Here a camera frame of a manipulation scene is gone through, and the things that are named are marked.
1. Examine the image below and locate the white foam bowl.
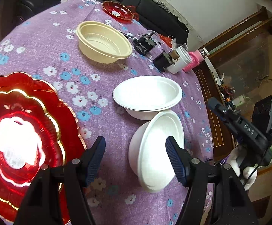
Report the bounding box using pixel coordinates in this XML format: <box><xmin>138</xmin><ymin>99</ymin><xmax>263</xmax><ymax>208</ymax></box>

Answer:
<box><xmin>113</xmin><ymin>76</ymin><xmax>182</xmax><ymax>120</ymax></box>
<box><xmin>128</xmin><ymin>110</ymin><xmax>184</xmax><ymax>193</ymax></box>

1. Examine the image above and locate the beige plastic bowl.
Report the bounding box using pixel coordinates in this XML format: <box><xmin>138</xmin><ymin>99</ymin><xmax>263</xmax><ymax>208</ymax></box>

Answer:
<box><xmin>76</xmin><ymin>21</ymin><xmax>132</xmax><ymax>64</ymax></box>

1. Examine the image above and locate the white gloved operator hand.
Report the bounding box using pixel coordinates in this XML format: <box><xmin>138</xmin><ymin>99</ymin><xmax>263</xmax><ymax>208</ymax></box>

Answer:
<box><xmin>227</xmin><ymin>145</ymin><xmax>257</xmax><ymax>191</ymax></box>

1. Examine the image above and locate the wooden cabinet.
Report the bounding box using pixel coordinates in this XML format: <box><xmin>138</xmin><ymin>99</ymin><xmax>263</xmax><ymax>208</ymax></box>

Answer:
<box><xmin>194</xmin><ymin>6</ymin><xmax>272</xmax><ymax>175</ymax></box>

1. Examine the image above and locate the purple floral tablecloth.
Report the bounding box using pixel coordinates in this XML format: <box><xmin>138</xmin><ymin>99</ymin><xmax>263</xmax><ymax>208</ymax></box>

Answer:
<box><xmin>0</xmin><ymin>0</ymin><xmax>214</xmax><ymax>225</ymax></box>

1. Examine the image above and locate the black jar with cork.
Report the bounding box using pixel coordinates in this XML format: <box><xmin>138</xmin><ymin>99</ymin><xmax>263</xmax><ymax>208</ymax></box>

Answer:
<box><xmin>153</xmin><ymin>50</ymin><xmax>180</xmax><ymax>73</ymax></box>

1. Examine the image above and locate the white plastic container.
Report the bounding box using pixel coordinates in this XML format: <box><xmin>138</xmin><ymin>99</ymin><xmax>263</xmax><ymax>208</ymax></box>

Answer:
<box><xmin>167</xmin><ymin>46</ymin><xmax>192</xmax><ymax>74</ymax></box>

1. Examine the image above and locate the pink sleeved thermos bottle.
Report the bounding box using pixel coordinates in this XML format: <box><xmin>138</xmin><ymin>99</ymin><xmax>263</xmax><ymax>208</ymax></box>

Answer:
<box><xmin>183</xmin><ymin>47</ymin><xmax>209</xmax><ymax>72</ymax></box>

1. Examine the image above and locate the black power adapter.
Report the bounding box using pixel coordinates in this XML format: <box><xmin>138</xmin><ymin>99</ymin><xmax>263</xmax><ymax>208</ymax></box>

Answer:
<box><xmin>132</xmin><ymin>32</ymin><xmax>158</xmax><ymax>56</ymax></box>

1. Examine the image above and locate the small red glass plate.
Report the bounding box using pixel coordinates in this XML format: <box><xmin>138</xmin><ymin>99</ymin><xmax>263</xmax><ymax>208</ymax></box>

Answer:
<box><xmin>102</xmin><ymin>1</ymin><xmax>133</xmax><ymax>24</ymax></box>

